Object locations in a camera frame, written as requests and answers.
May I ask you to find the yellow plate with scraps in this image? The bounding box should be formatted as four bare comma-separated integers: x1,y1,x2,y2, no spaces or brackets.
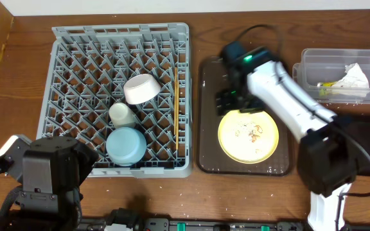
218,110,279,164

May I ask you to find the green yellow wrapper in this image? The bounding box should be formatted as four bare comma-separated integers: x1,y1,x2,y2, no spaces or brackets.
317,81,344,97

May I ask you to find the pink white bowl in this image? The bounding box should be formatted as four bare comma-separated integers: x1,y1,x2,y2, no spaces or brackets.
123,74,161,105

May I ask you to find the white napkin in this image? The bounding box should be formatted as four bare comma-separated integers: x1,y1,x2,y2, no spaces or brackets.
330,63,370,98

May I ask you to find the white plastic cup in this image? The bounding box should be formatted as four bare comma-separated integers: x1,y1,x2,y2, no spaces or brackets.
109,103,136,128

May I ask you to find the light blue bowl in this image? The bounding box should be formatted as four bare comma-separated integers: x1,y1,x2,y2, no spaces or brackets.
105,127,146,167

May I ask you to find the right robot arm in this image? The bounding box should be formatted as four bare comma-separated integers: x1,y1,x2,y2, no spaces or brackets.
216,41,358,230

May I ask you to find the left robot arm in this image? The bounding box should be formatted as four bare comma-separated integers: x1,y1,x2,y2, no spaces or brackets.
0,135,99,230

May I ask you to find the clear plastic waste bin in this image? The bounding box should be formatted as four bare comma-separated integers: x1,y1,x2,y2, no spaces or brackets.
292,48,370,104

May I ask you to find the dark brown serving tray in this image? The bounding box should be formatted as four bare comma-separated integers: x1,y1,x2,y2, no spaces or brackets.
197,56,295,176

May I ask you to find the grey plastic dish rack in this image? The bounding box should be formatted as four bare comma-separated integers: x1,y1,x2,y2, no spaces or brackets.
37,22,192,178

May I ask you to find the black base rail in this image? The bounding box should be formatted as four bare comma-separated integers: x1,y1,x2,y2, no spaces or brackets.
75,208,370,231

